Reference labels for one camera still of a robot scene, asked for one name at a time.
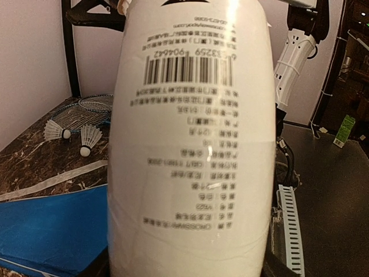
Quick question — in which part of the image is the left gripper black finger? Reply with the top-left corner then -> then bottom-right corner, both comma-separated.
261,250 -> 285,277

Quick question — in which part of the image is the blue badminton racket left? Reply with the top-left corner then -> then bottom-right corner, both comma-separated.
51,103 -> 110,133

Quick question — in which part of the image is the blue badminton racket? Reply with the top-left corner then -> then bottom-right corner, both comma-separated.
51,103 -> 110,133
78,94 -> 114,112

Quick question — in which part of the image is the white shuttlecock back right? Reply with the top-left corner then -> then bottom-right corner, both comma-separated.
44,119 -> 71,141

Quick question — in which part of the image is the white slotted cable duct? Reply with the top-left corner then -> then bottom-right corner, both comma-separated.
271,185 -> 305,276

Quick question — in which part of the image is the green white carton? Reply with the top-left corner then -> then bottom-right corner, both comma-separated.
333,115 -> 356,148

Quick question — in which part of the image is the blue racket bag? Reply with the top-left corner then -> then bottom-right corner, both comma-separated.
0,160 -> 112,277

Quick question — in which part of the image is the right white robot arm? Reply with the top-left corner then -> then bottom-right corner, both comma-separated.
65,1 -> 330,119

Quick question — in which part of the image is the blue badminton racket right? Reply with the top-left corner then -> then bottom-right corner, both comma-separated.
78,94 -> 114,112

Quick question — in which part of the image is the white shuttlecock tube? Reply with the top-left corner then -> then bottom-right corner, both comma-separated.
108,1 -> 276,276

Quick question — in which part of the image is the black right corner post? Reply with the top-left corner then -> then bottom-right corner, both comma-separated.
63,22 -> 81,98

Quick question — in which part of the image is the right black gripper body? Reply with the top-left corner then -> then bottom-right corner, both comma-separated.
66,0 -> 130,28

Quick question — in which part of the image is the white shuttlecock by rackets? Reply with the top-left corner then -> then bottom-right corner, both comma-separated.
80,125 -> 103,157

